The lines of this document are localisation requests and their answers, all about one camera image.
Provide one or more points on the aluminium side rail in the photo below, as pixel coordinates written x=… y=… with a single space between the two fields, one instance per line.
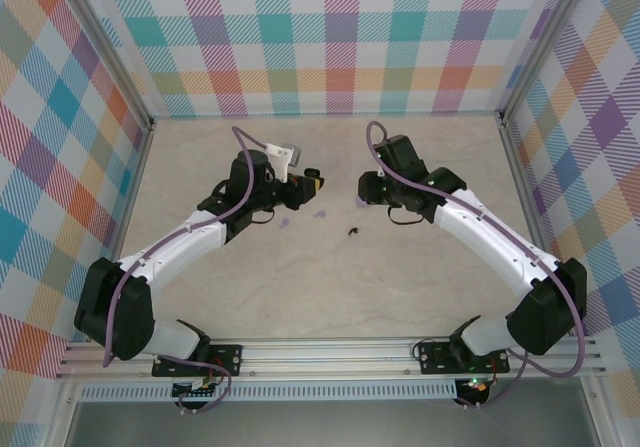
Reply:
x=125 y=217
x=521 y=177

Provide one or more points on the aluminium frame post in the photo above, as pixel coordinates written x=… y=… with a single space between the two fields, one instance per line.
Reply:
x=107 y=49
x=542 y=42

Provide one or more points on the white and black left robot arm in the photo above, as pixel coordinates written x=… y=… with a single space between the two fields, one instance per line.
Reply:
x=170 y=247

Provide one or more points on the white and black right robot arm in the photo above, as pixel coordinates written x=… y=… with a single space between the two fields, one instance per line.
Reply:
x=490 y=237

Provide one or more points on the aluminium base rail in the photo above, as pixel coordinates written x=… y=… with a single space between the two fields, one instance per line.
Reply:
x=325 y=357

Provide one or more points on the grey metal sheet panel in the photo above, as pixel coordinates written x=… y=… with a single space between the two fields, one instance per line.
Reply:
x=325 y=424

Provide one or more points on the small controller circuit board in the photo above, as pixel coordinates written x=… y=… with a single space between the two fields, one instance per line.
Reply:
x=195 y=389
x=476 y=386

